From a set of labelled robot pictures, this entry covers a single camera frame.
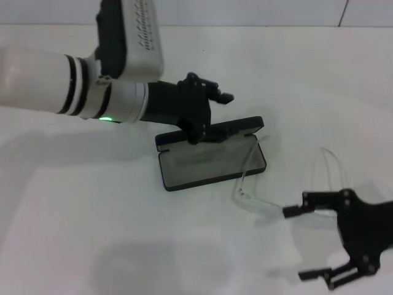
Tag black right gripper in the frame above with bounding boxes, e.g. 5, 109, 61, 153
282, 189, 393, 291

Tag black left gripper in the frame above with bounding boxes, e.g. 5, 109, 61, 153
139, 72, 236, 145

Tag clear white glasses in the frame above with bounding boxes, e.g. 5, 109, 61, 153
233, 135, 348, 232

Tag black glasses case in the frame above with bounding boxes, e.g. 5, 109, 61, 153
155, 116, 268, 192

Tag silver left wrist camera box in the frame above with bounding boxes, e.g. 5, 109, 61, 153
94, 0, 165, 81

